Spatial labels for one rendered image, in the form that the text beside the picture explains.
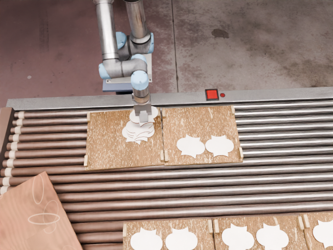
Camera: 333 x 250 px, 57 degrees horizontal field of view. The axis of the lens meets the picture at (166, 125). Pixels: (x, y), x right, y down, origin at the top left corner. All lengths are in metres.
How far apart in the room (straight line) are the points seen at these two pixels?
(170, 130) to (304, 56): 2.21
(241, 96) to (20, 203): 1.30
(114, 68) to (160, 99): 0.48
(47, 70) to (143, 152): 1.98
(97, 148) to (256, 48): 2.31
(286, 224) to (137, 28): 1.21
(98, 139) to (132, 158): 0.22
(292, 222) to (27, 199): 1.22
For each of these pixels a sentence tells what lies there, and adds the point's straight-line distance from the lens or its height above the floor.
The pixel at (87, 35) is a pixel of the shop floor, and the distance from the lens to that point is 3.59.
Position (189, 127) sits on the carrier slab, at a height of 0.94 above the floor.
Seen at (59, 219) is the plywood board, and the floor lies 1.04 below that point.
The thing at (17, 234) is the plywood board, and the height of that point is 1.04.
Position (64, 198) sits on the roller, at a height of 0.92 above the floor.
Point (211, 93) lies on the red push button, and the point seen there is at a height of 0.93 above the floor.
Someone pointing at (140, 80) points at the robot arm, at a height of 1.36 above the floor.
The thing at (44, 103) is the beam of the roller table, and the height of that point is 0.91.
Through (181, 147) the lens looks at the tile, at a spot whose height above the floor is 0.94.
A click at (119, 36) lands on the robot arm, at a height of 1.18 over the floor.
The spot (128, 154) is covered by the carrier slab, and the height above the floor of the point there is 0.94.
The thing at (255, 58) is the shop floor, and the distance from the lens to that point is 3.38.
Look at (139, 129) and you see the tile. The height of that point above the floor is 0.97.
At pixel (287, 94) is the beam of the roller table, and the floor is 0.91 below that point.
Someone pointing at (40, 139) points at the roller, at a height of 0.91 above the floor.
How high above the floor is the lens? 2.39
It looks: 60 degrees down
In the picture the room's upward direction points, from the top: straight up
